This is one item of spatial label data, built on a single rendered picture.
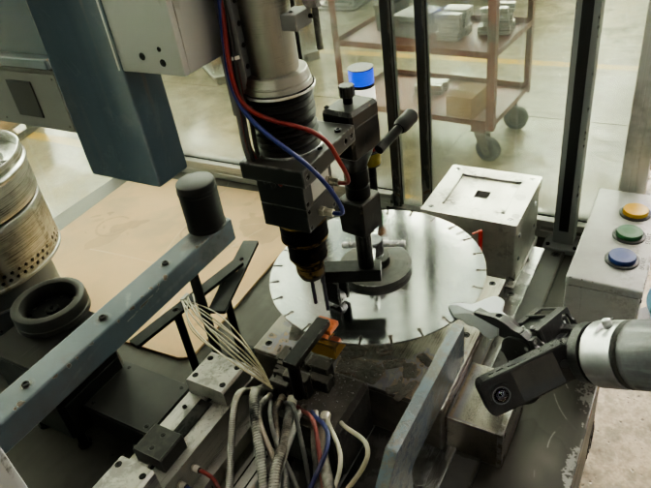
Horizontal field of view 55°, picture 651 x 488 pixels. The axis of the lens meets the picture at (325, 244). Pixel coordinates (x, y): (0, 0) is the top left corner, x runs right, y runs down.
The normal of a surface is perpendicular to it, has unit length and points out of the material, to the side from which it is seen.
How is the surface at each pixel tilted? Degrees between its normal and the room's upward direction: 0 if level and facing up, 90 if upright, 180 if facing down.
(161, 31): 90
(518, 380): 60
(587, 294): 90
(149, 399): 0
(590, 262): 0
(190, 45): 90
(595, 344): 50
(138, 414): 0
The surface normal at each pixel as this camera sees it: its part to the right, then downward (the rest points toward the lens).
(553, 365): 0.00, 0.08
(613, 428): -0.13, -0.81
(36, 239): 0.96, 0.04
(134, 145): -0.48, 0.55
